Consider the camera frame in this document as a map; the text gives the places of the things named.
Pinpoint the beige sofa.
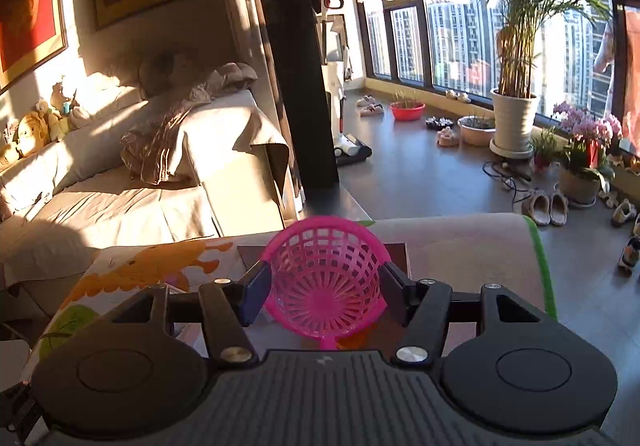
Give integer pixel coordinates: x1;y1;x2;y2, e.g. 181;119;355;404
0;60;302;292

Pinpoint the row of plush toys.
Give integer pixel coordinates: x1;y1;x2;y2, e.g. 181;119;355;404
0;76;92;168

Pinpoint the crumpled beige cloth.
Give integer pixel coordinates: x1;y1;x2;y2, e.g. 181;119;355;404
120;63;259;185

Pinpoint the orange toy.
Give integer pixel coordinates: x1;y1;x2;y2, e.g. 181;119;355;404
336;332;375;352

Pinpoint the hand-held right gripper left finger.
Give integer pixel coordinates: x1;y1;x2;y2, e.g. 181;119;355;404
106;260;274;370

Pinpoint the palm plant in white pot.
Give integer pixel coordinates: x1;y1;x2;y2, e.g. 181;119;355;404
472;0;617;160

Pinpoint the black floor cable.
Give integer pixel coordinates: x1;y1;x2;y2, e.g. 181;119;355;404
482;160;533;203

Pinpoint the pair of small white shoes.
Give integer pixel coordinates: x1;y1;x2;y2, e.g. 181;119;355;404
356;95;386;117

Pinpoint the pink hanging garment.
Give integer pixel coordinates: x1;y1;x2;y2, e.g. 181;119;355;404
594;20;617;75

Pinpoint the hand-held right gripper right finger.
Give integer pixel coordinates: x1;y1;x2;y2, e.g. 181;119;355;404
378;261;549;368

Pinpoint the small plant in red pot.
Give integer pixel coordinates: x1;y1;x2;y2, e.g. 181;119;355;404
529;127;560;175

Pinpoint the printed cartoon mat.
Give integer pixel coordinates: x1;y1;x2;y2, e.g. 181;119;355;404
30;213;559;377

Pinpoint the orange hanging garment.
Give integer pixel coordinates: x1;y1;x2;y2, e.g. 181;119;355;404
622;5;640;153

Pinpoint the red framed picture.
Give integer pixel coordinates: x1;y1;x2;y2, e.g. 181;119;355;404
0;0;69;95

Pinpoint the small shoe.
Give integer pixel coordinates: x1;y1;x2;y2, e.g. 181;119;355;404
617;236;640;278
612;198;639;228

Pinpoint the red basin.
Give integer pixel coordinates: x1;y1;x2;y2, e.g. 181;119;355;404
389;101;426;122

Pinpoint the beige slipper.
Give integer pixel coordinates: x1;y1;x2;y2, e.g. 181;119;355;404
549;190;570;227
520;189;551;227

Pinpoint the white upright vacuum cleaner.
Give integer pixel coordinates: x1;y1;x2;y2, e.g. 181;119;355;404
315;0;374;168

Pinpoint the pink plastic basket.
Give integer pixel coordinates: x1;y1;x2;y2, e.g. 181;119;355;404
260;215;394;353

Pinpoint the white basin with sprouts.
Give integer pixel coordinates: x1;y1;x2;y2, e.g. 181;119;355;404
457;115;496;147

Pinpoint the pink orchid in pot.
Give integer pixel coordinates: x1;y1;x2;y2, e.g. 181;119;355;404
552;101;624;207

